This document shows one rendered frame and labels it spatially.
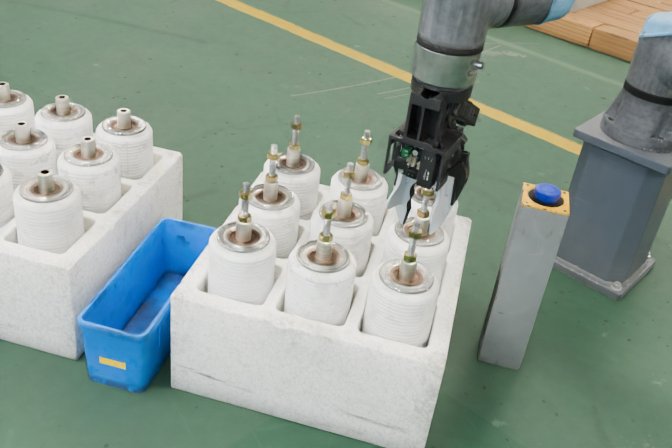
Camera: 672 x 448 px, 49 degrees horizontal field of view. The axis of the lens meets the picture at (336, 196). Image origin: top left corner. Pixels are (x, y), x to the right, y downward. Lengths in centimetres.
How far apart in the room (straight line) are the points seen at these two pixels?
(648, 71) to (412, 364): 70
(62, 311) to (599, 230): 98
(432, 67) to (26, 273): 67
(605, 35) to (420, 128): 216
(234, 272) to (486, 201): 85
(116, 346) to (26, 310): 17
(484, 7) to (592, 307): 83
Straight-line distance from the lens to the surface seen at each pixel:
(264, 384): 111
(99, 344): 115
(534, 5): 88
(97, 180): 123
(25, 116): 145
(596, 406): 131
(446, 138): 88
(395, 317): 101
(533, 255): 117
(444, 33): 82
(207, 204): 160
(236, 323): 105
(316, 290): 101
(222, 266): 104
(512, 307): 123
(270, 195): 114
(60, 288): 116
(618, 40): 295
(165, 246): 136
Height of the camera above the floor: 86
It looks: 31 degrees down
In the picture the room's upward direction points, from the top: 7 degrees clockwise
